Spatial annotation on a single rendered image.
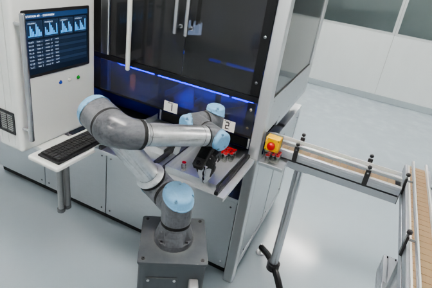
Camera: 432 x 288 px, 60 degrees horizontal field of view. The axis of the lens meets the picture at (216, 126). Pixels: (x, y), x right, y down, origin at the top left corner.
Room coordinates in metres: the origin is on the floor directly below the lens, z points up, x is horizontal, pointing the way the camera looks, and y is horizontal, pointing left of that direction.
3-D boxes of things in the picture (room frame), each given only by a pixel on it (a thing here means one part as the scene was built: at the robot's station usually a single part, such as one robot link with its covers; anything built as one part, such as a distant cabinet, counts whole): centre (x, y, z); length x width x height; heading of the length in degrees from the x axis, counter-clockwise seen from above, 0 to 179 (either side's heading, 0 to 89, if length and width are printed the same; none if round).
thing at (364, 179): (1.73, -0.62, 0.92); 0.69 x 0.16 x 0.16; 69
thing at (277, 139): (1.70, -0.30, 1.00); 0.08 x 0.07 x 0.07; 159
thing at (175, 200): (1.15, 0.10, 0.96); 0.13 x 0.12 x 0.14; 42
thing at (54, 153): (1.70, 0.69, 0.82); 0.40 x 0.14 x 0.02; 157
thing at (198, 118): (1.32, 0.07, 1.21); 0.11 x 0.11 x 0.08; 42
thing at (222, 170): (1.57, 0.02, 0.90); 0.34 x 0.26 x 0.04; 158
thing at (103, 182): (2.53, 0.54, 0.44); 2.06 x 1.00 x 0.88; 69
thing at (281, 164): (1.73, -0.33, 0.87); 0.14 x 0.13 x 0.02; 159
